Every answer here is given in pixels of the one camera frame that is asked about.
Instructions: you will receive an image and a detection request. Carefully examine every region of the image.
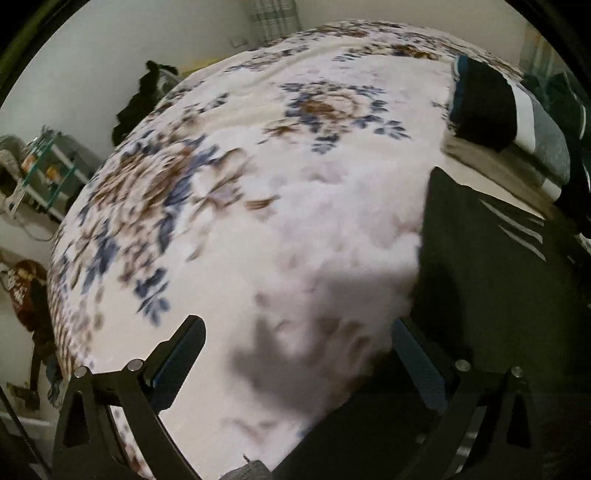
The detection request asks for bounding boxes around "green wire rack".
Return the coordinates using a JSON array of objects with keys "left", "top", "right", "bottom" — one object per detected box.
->
[{"left": 7, "top": 124, "right": 95, "bottom": 222}]

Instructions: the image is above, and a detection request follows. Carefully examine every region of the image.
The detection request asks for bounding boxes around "black clothes pile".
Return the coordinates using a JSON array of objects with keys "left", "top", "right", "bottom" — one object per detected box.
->
[{"left": 111, "top": 60, "right": 182, "bottom": 149}]

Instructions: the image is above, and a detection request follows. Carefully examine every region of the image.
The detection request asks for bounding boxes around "black folded cloth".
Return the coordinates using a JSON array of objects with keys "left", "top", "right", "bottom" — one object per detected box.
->
[{"left": 450, "top": 54, "right": 517, "bottom": 153}]

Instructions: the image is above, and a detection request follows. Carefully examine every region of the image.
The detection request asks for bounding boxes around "plaid curtain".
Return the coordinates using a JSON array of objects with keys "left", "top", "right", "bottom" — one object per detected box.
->
[{"left": 249, "top": 0, "right": 303, "bottom": 46}]

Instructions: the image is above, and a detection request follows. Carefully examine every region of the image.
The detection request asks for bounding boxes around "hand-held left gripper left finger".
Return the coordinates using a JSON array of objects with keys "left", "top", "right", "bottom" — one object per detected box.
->
[{"left": 52, "top": 315, "right": 207, "bottom": 480}]

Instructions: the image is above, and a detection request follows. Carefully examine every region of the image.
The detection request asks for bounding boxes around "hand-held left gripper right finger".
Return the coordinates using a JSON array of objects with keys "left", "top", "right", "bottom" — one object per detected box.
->
[{"left": 390, "top": 316, "right": 547, "bottom": 480}]

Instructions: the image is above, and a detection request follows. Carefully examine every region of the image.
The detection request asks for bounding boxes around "grey white striped bedding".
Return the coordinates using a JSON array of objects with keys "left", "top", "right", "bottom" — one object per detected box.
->
[{"left": 505, "top": 74, "right": 573, "bottom": 204}]

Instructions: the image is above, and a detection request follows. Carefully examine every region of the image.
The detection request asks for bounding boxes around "dark green garment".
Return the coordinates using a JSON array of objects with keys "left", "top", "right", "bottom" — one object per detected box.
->
[{"left": 272, "top": 167, "right": 591, "bottom": 480}]

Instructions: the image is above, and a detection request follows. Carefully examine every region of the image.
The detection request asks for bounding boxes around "floral printed blanket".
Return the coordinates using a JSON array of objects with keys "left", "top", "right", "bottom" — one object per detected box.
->
[{"left": 46, "top": 19, "right": 525, "bottom": 480}]

